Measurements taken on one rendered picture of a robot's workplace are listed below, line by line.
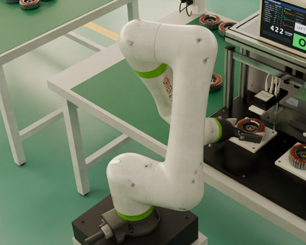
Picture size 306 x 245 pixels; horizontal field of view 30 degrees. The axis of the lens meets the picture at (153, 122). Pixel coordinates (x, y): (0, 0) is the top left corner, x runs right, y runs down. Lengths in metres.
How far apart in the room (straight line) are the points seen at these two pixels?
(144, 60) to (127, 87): 0.99
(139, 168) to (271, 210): 0.57
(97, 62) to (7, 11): 0.82
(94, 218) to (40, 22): 1.60
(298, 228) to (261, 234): 0.97
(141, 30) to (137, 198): 0.48
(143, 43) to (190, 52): 0.14
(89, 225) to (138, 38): 0.64
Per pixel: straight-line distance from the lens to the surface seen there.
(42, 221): 3.07
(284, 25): 2.10
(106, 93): 2.57
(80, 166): 3.01
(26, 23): 3.25
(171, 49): 1.55
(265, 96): 2.22
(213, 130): 1.93
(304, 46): 2.09
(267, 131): 2.28
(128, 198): 1.69
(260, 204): 2.03
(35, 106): 3.87
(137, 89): 2.57
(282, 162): 2.15
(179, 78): 1.55
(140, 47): 1.58
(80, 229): 1.86
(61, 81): 2.69
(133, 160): 1.68
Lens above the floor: 2.20
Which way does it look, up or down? 38 degrees down
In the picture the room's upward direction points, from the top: 4 degrees counter-clockwise
